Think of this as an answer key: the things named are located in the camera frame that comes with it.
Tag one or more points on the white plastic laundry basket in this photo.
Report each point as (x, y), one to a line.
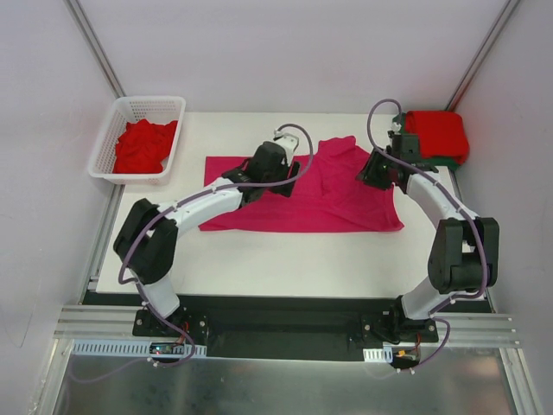
(159, 110)

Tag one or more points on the white slotted cable duct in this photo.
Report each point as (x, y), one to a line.
(378, 355)
(113, 348)

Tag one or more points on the aluminium frame rail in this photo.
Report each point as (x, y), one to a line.
(96, 322)

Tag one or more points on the left white slotted cable duct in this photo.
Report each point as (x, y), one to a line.
(113, 348)

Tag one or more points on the folded red t shirt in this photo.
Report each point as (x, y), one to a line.
(436, 132)

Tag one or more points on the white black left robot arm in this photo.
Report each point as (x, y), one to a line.
(147, 240)

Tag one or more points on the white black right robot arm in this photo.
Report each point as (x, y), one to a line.
(463, 259)

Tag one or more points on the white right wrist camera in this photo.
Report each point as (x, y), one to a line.
(395, 129)

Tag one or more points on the folded green t shirt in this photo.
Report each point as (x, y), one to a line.
(449, 162)

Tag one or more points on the crumpled red t shirt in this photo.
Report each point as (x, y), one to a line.
(143, 147)

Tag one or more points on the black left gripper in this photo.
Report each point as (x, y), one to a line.
(290, 181)

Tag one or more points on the right white slotted cable duct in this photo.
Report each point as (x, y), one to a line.
(378, 355)

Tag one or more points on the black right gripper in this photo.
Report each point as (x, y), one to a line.
(371, 169)

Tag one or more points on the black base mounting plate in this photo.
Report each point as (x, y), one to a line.
(288, 328)

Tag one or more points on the pink t shirt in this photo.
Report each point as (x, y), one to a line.
(327, 199)

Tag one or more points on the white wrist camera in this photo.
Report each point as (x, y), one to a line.
(395, 129)
(288, 142)

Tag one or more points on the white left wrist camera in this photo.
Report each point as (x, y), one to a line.
(288, 142)

